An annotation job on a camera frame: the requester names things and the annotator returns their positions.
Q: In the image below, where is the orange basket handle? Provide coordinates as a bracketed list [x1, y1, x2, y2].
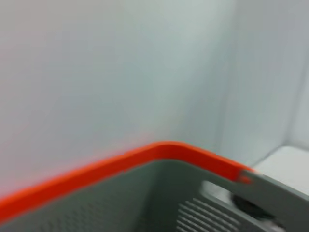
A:
[0, 141, 255, 219]

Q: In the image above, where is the grey perforated storage basket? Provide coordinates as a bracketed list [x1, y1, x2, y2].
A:
[0, 158, 309, 232]

